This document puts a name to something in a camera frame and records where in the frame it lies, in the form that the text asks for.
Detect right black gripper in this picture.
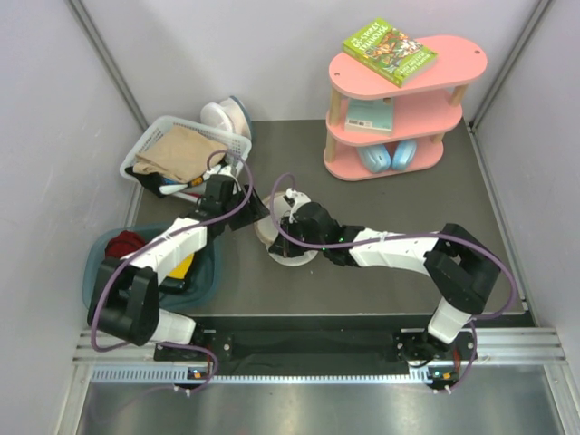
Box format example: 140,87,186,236
270,217,327,259

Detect white mesh laundry bag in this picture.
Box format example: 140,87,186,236
254,191,318,267

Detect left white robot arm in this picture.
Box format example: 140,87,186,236
87,175,269,360

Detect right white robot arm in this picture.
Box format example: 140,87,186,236
269,201,500,359

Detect white plastic basket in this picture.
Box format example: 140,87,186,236
119,115,252,203

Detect teal plastic tub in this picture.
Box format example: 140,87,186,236
82,223,222,313

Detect light blue headphones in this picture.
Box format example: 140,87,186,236
357,140,418,173

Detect beige folded cloth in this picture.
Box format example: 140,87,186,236
132,126,227,183

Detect yellow cloth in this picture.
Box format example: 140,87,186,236
168,254,195,280

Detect black white garment in basket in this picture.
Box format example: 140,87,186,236
121,167,206,198

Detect pink three-tier shelf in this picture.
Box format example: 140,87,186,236
324,35,488,181

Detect teal book on shelf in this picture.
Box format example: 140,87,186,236
344,98,394,135

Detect dark red knit cloth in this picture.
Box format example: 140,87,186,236
104,230,147,258

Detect green paperback book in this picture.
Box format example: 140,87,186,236
343,18,439,88

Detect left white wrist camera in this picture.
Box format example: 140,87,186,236
203,163,237,181

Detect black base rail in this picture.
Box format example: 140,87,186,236
151,314,477,377

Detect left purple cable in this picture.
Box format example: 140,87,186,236
90,150,255,394

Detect purple cable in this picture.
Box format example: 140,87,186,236
90,150,255,394
271,172,518,394

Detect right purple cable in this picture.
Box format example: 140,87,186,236
271,172,518,394

